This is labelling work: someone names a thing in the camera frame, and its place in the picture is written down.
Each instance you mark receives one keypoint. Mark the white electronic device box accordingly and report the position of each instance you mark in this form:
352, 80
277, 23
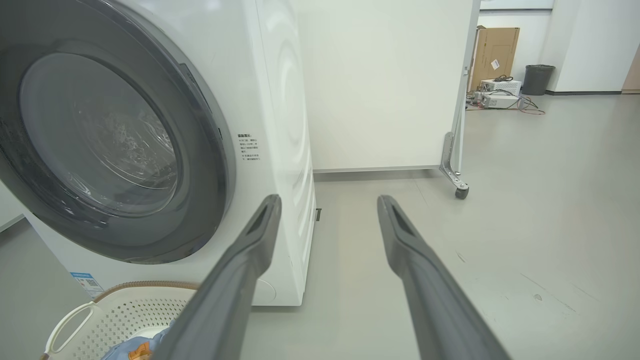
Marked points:
502, 86
499, 101

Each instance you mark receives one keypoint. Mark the dark grey trash bin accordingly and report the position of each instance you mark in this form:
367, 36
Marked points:
537, 80

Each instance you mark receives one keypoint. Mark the dark round glass washer door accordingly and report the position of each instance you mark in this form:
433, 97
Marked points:
100, 130

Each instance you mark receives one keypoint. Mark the blue energy label sticker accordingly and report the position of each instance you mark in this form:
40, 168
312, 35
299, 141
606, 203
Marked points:
87, 285

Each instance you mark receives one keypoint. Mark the brown cardboard box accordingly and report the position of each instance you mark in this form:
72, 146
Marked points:
495, 55

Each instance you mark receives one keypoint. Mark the cream perforated basket brown rim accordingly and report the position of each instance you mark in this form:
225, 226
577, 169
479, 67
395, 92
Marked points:
125, 315

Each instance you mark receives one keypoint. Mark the white front-load washing machine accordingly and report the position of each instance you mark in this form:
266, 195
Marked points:
270, 100

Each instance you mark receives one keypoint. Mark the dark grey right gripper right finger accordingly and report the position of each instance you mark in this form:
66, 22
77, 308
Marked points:
430, 290

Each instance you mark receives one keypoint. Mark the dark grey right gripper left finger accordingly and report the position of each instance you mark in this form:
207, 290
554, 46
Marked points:
235, 280

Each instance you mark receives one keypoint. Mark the blue cartoon print garment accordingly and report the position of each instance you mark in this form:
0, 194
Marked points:
127, 347

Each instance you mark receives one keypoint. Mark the white wheeled partition board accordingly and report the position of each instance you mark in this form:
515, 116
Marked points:
385, 80

